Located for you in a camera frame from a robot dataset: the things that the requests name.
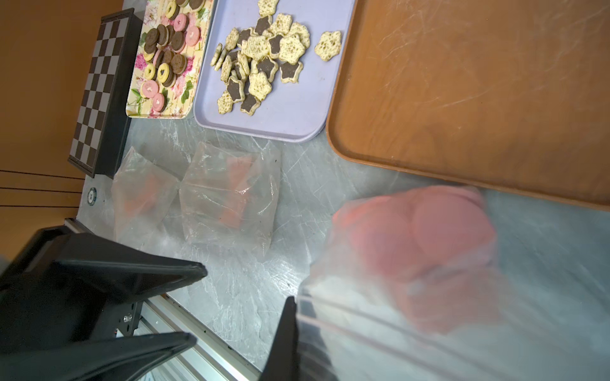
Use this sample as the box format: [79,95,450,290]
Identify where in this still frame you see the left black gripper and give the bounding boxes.
[1,226,207,380]

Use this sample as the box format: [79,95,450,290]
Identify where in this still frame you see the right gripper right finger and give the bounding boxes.
[298,297,338,380]

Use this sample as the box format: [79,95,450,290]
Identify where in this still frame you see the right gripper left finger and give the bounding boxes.
[259,296,300,381]

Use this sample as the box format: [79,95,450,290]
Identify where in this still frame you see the ziploc bag ring cookies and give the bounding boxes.
[111,148,180,246]

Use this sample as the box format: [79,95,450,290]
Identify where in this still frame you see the ziploc bag pink cookies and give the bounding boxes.
[296,186,609,380]

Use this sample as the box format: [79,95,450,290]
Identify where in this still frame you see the ziploc bag mixed cookies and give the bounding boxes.
[179,142,281,260]

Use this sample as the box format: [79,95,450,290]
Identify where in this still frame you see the poured mixed cookies pile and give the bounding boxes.
[211,1,354,115]

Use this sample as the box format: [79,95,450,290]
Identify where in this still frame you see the round floor grommet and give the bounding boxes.
[87,187,98,206]

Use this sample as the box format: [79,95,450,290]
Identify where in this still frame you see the black white checkerboard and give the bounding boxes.
[68,8,142,179]

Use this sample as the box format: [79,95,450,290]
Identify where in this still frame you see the floral pattern tray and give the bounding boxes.
[125,1,214,119]

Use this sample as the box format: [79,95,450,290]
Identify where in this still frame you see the lavender plastic tray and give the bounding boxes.
[193,1,342,143]

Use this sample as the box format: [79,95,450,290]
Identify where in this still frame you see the brown plastic tray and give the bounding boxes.
[327,1,609,210]

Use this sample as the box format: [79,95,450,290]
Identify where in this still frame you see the aluminium front rail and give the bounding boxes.
[115,295,261,380]

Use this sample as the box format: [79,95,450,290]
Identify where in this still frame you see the poured ring cookies pile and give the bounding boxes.
[143,10,199,111]

